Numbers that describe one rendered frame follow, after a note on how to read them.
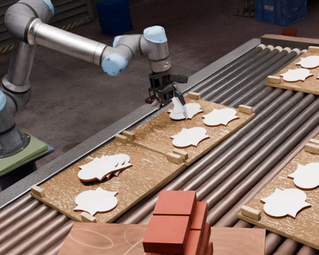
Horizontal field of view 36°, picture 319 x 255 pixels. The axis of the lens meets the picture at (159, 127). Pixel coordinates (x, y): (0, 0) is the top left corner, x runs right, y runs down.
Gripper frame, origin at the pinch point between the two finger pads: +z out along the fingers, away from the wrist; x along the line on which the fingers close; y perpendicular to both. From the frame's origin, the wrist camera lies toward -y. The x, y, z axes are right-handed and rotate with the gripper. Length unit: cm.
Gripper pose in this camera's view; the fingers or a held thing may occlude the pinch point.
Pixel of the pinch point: (173, 114)
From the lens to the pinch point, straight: 189.8
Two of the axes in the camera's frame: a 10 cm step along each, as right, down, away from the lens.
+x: 7.1, 2.4, -6.7
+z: 1.7, 8.6, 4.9
